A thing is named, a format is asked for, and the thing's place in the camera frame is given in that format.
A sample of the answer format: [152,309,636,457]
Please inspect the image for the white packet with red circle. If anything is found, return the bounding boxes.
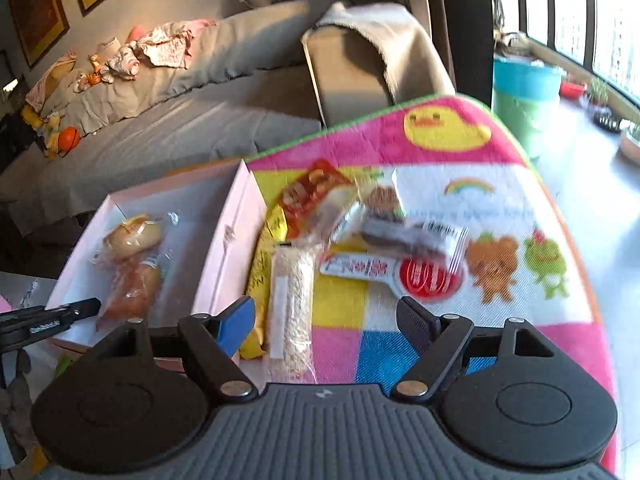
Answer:
[319,252,468,303]

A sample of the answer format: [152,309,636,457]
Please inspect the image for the crumpled floral cloth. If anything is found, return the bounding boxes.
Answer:
[107,20,218,81]

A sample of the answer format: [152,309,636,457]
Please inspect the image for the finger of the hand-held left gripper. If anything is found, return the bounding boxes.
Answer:
[0,298,102,356]

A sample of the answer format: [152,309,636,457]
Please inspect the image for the black framed window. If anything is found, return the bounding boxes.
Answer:
[515,0,640,111]

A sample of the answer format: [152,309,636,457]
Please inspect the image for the colourful cartoon printed mat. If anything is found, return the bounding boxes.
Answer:
[165,94,623,480]

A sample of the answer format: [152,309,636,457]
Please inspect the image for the vacuum-packed corn cob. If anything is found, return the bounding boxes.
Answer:
[267,242,317,383]

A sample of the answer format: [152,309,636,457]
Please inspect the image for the pink cardboard box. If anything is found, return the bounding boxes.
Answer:
[45,159,268,361]

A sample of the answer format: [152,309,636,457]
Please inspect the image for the dark yellow framed picture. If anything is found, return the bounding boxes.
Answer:
[5,0,71,68]

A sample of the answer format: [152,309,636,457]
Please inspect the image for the red basin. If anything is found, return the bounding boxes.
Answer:
[559,80,588,102]

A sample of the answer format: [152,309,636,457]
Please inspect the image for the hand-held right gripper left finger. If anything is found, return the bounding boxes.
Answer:
[107,296,257,400]

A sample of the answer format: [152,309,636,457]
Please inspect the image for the yellow plush toy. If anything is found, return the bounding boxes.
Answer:
[21,105,63,158]

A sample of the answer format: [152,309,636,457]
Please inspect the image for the orange ball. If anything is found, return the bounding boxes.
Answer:
[57,127,82,153]

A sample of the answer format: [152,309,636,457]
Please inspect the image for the pink cloth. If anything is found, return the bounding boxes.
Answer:
[25,52,78,111]

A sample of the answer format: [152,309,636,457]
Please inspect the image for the dark curtain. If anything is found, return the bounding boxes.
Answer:
[422,0,496,111]

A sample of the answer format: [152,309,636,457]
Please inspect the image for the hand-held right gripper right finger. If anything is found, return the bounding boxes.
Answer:
[391,296,556,401]

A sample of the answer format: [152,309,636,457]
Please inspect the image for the clear packet of brown cakes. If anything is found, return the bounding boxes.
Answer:
[352,170,406,221]

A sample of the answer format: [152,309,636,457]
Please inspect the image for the orange label bread packet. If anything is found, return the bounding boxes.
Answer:
[95,255,168,321]

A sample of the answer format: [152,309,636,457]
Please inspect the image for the yellow snack packet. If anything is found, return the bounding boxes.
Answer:
[239,205,288,361]

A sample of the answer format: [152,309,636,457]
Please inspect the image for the round bun in clear packet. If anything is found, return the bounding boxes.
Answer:
[90,212,173,266]

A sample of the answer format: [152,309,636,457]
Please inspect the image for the teal plastic bucket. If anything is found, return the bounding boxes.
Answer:
[492,55,566,158]

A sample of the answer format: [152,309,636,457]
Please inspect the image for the small orange toys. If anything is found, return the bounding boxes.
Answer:
[72,55,108,93]

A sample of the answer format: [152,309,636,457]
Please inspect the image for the grey covered sofa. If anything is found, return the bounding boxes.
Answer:
[0,0,456,241]

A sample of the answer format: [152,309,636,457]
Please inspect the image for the clear white snack packet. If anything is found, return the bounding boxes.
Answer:
[357,205,469,281]

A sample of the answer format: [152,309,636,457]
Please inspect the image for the red snack packet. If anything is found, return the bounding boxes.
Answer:
[274,159,353,241]

